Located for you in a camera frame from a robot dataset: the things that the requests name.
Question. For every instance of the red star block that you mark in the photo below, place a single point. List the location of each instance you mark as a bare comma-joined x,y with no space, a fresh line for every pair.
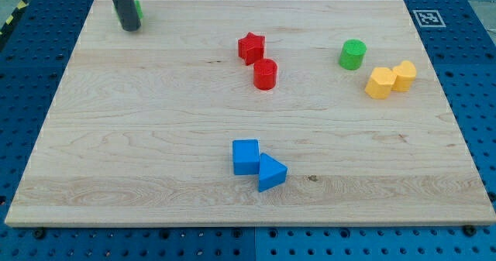
251,48

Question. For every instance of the yellow heart block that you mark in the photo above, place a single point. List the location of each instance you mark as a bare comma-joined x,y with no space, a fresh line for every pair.
405,76

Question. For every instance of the green star block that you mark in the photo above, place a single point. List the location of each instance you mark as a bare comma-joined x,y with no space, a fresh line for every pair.
138,9

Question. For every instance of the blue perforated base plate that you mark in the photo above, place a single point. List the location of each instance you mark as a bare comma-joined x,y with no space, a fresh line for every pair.
32,63

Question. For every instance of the blue triangle block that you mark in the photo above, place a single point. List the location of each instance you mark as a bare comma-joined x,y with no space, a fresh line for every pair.
271,172

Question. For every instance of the red cylinder block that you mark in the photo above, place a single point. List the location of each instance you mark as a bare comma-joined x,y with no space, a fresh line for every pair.
265,74

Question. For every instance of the green cylinder block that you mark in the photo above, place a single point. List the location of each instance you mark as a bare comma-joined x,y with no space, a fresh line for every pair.
352,54

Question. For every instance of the yellow pentagon block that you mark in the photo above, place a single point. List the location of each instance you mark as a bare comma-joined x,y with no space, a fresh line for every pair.
380,82

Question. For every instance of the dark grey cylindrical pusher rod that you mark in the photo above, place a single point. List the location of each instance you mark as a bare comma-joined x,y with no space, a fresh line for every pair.
128,24

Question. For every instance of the light wooden board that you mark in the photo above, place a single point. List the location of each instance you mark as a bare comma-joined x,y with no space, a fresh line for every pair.
140,131

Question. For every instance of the blue cube block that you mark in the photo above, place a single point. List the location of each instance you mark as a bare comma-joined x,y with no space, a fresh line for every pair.
245,156

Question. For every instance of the white fiducial marker tag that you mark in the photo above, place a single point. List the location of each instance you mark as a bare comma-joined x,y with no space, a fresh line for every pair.
429,18

